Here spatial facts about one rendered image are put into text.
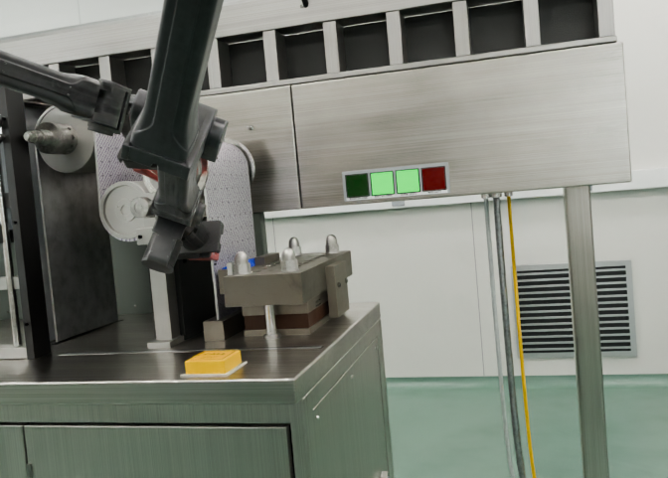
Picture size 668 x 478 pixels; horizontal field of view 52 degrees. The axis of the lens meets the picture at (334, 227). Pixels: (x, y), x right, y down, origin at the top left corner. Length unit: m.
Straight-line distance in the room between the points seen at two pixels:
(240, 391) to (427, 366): 3.05
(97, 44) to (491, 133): 1.03
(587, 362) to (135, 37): 1.39
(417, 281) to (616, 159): 2.53
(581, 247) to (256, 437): 0.96
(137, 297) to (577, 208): 1.13
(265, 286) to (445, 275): 2.72
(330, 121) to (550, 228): 2.44
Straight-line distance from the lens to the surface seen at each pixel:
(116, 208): 1.50
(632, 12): 4.05
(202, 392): 1.13
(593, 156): 1.60
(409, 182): 1.60
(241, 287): 1.34
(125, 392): 1.20
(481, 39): 1.70
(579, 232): 1.76
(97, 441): 1.29
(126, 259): 1.89
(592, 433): 1.87
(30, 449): 1.38
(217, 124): 0.83
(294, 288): 1.31
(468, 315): 4.01
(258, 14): 1.75
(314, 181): 1.66
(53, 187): 1.64
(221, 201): 1.46
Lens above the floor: 1.18
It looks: 3 degrees down
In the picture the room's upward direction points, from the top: 5 degrees counter-clockwise
